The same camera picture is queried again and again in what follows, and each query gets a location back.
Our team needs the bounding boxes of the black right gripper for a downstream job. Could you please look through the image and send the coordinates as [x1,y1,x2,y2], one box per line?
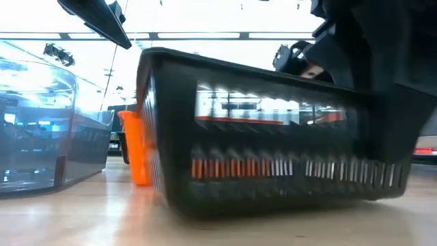
[302,0,437,162]

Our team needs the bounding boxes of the black slotted plastic basket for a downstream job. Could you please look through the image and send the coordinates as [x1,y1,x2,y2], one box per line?
[115,131,130,165]
[135,46,412,220]

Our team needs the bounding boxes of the grey translucent plastic bin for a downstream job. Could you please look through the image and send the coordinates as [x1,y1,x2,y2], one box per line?
[0,57,115,200]

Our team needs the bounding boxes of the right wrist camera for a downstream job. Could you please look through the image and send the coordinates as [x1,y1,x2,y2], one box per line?
[272,40,325,80]

